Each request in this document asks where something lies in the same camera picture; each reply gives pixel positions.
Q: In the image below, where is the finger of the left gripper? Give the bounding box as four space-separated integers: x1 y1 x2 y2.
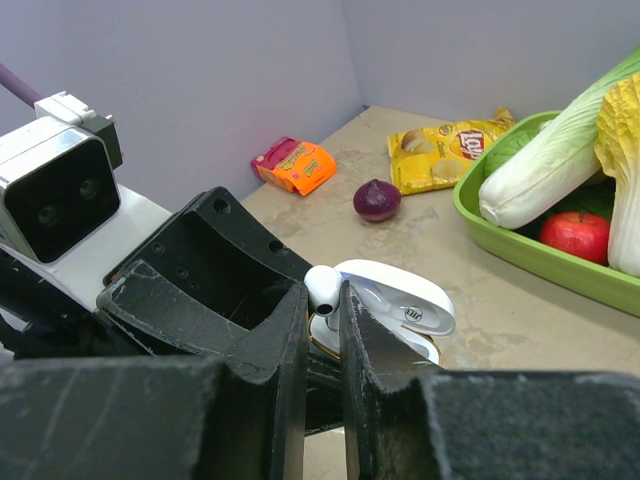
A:
96 260 260 355
103 186 311 330

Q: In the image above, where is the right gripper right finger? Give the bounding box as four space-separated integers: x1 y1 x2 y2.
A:
339 284 639 479

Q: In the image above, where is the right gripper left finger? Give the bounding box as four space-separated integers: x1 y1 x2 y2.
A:
1 284 308 479

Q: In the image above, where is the white square charging case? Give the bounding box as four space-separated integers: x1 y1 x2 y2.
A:
308 259 456 365

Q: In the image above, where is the white stem earbud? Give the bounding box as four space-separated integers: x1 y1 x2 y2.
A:
304 265 343 332

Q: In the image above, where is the orange pink snack box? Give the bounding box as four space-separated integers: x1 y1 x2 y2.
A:
251 137 337 197

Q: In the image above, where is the purple red onion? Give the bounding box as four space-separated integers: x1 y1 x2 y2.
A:
352 179 402 222

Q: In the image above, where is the green plastic basket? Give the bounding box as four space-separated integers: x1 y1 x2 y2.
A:
453 111 639 317

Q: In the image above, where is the yellow Lays chips bag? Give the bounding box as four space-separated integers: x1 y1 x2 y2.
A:
387 107 515 196

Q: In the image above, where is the red apple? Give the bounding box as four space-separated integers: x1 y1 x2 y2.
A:
538 211 610 265

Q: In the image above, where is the green napa cabbage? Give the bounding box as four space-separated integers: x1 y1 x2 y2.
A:
478 50 639 230

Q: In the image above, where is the yellow napa cabbage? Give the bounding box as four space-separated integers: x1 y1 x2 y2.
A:
594 73 639 277

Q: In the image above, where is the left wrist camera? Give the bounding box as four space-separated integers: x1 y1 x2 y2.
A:
1 91 170 310

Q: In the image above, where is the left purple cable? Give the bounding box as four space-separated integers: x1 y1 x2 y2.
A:
0 62 46 109

